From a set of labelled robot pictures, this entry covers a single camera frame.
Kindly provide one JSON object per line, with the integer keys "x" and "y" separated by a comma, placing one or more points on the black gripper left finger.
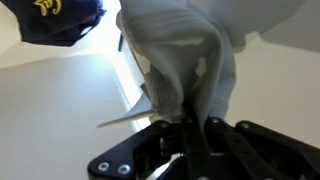
{"x": 113, "y": 160}

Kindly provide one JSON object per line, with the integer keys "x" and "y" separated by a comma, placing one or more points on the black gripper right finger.
{"x": 266, "y": 150}

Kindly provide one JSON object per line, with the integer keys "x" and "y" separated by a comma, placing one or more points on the white baseball cap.
{"x": 173, "y": 43}

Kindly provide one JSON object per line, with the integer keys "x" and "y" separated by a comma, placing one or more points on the navy cap with yellow logo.
{"x": 53, "y": 23}

